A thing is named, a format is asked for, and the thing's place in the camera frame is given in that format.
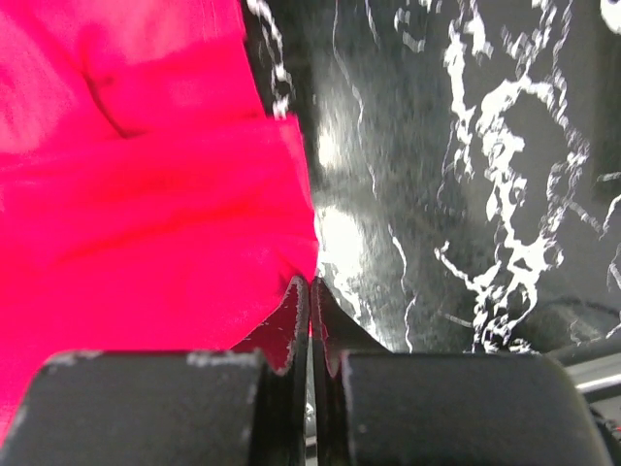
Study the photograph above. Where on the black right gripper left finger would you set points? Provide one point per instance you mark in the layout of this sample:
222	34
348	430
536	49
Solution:
244	406

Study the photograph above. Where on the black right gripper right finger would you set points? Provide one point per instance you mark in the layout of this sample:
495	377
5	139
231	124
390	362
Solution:
377	407

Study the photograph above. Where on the pink t shirt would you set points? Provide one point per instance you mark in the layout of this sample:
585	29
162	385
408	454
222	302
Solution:
148	202

